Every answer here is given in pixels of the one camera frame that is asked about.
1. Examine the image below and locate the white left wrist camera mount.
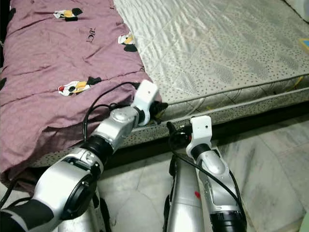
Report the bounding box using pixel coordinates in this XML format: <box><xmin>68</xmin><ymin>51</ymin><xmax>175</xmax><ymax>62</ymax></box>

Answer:
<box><xmin>131</xmin><ymin>80</ymin><xmax>160</xmax><ymax>126</ymax></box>

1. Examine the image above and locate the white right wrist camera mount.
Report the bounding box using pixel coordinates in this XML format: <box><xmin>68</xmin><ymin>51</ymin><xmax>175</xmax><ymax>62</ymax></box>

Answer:
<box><xmin>187</xmin><ymin>115</ymin><xmax>213</xmax><ymax>154</ymax></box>

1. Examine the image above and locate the colourful children's book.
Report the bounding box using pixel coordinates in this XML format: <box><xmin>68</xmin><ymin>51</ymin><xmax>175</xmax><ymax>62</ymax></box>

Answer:
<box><xmin>299</xmin><ymin>38</ymin><xmax>309</xmax><ymax>53</ymax></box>

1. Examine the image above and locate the grey right robot leg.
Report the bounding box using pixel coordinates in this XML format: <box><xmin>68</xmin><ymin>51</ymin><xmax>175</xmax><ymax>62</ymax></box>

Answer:
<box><xmin>162</xmin><ymin>154</ymin><xmax>206</xmax><ymax>232</ymax></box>

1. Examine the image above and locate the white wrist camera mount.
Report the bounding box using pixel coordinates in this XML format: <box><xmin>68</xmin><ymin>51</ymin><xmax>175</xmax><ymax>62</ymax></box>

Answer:
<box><xmin>187</xmin><ymin>115</ymin><xmax>213</xmax><ymax>154</ymax></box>
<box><xmin>131</xmin><ymin>80</ymin><xmax>160</xmax><ymax>126</ymax></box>

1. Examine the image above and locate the black bed frame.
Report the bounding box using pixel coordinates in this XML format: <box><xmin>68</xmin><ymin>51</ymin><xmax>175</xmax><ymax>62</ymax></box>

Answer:
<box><xmin>29</xmin><ymin>99</ymin><xmax>309</xmax><ymax>170</ymax></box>

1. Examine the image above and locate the purple blanket with duck prints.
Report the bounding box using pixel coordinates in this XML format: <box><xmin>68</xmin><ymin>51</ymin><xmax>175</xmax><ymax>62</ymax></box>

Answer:
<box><xmin>0</xmin><ymin>0</ymin><xmax>157</xmax><ymax>187</ymax></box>

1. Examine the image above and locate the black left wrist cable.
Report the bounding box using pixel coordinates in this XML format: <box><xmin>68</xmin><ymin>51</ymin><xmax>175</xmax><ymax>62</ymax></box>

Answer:
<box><xmin>82</xmin><ymin>82</ymin><xmax>138</xmax><ymax>145</ymax></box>

